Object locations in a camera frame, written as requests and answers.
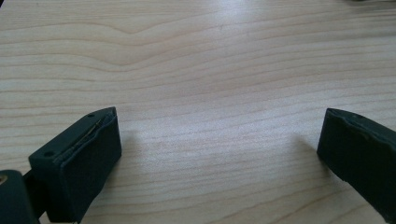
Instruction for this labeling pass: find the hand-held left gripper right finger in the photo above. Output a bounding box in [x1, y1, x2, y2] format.
[316, 107, 396, 224]

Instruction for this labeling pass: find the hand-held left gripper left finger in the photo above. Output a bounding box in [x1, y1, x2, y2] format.
[28, 106, 122, 224]

